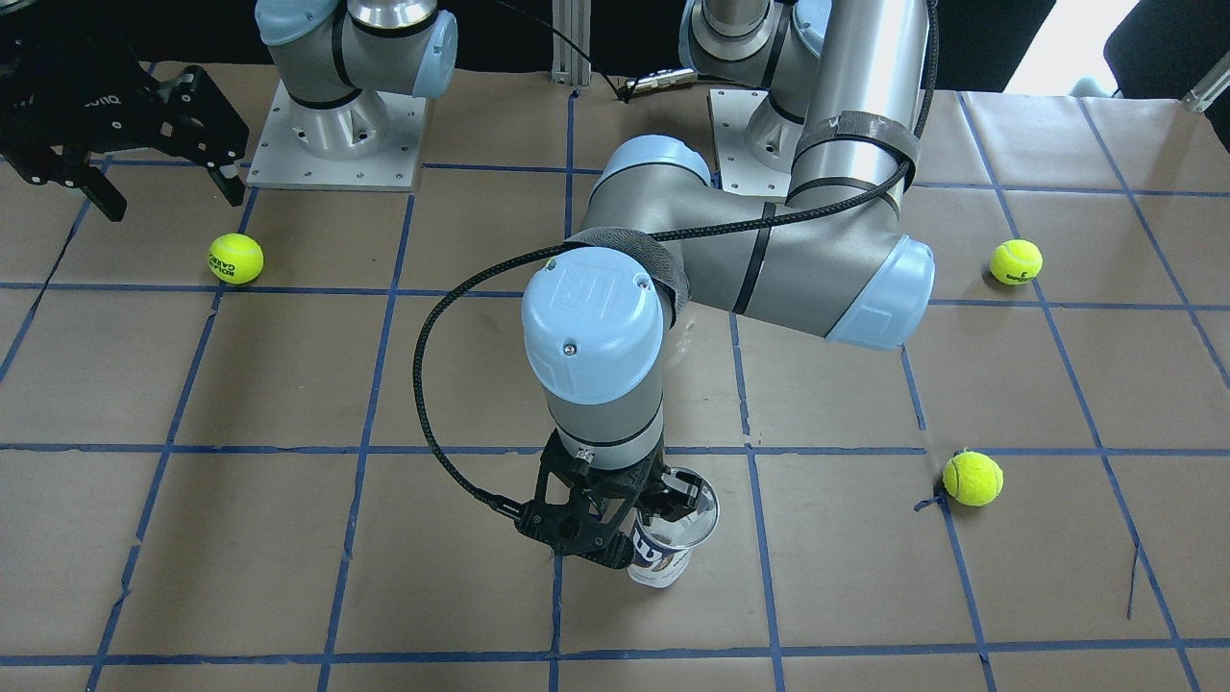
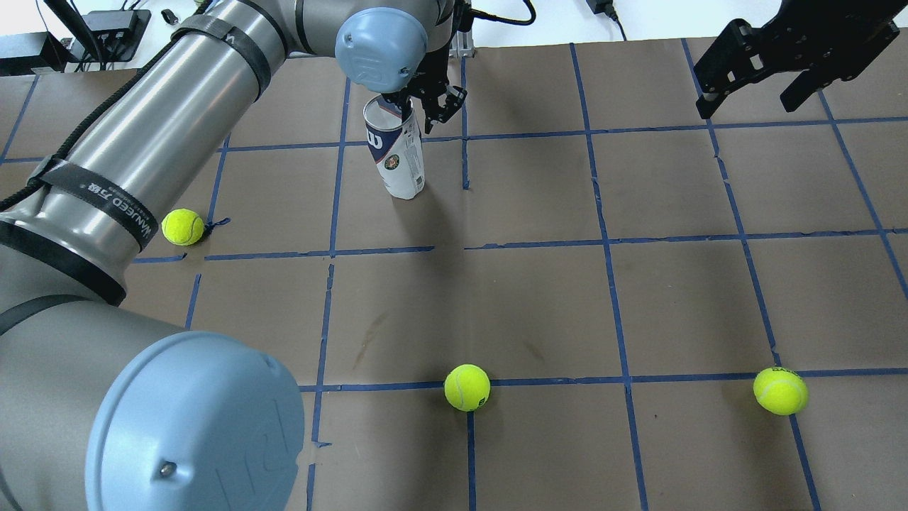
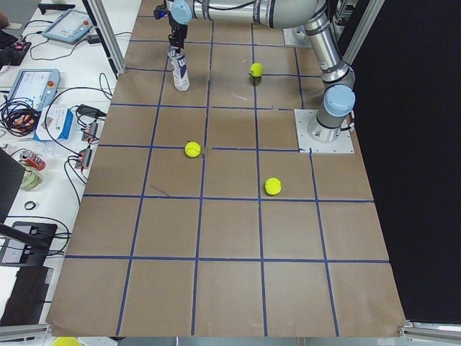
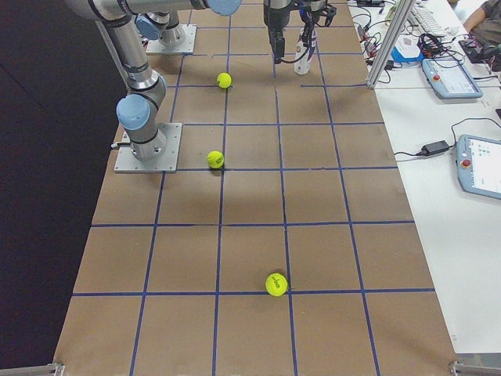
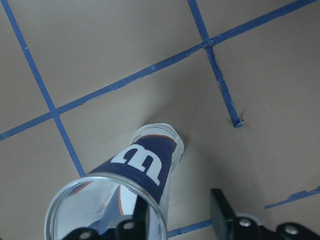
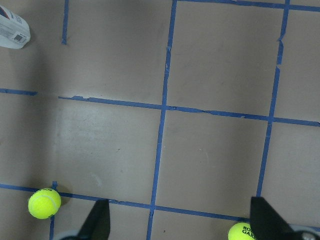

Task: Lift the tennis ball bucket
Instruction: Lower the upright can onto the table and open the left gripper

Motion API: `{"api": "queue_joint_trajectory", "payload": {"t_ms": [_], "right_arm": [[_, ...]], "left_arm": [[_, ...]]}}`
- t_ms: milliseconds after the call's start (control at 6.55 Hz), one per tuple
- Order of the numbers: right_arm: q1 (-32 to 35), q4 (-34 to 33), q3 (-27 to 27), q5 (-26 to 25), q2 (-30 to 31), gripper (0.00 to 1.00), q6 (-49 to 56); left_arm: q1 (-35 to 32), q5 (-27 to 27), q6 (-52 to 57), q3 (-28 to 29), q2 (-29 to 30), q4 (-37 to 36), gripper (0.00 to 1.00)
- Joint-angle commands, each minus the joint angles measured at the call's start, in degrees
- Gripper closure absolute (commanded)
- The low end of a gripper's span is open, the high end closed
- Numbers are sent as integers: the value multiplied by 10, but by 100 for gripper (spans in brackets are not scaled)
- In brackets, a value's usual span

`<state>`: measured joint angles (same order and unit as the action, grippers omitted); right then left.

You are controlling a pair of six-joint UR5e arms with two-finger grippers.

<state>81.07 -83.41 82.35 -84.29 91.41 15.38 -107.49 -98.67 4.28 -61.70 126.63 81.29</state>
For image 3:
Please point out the clear tennis ball can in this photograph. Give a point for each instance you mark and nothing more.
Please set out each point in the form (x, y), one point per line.
(179, 70)

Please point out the tennis ball far left side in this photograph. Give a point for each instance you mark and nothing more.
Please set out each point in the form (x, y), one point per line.
(273, 186)

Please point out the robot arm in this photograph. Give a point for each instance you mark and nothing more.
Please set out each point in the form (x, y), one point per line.
(304, 24)

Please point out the grey usb hub near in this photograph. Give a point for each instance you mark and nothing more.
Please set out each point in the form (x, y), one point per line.
(83, 159)

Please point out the teach pendant near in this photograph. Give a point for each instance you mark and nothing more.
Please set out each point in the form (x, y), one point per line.
(36, 87)

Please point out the aluminium post back right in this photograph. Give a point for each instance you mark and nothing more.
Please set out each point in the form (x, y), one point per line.
(357, 28)

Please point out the aluminium post right view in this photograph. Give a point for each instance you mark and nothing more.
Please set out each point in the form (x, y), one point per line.
(100, 20)

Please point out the teach pendant far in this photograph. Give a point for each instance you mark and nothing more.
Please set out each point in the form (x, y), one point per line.
(70, 27)

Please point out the red soda can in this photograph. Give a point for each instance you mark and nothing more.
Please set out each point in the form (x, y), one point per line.
(31, 159)

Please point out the grey usb hub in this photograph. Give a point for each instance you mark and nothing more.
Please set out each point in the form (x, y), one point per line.
(83, 159)
(89, 132)

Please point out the blue box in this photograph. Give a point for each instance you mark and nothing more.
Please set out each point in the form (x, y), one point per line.
(55, 122)

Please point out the black power adapter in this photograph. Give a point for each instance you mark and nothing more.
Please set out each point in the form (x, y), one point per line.
(90, 111)

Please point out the person sitting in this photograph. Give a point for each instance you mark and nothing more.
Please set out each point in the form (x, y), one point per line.
(11, 48)

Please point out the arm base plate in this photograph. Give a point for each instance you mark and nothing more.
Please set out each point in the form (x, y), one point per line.
(296, 37)
(312, 138)

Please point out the tennis ball centre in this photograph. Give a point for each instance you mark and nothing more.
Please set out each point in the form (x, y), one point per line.
(256, 70)

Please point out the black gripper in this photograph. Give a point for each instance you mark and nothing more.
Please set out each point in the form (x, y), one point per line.
(178, 29)

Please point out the grey usb hub far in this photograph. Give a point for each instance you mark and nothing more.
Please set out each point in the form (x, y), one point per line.
(89, 132)

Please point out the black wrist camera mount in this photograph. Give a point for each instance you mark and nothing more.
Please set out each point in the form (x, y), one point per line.
(160, 11)

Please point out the black docking device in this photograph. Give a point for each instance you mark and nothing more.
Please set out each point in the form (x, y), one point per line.
(27, 243)

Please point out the tennis ball near left side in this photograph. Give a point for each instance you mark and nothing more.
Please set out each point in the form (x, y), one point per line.
(192, 149)

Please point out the teach pendant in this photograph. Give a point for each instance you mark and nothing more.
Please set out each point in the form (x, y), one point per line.
(70, 27)
(36, 87)

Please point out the green tape roll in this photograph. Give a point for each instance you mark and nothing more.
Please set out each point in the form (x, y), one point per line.
(31, 179)

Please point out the tennis ball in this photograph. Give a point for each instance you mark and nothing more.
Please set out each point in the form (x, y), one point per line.
(273, 186)
(192, 149)
(256, 70)

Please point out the black laptop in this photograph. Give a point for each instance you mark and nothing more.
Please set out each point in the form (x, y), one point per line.
(28, 296)

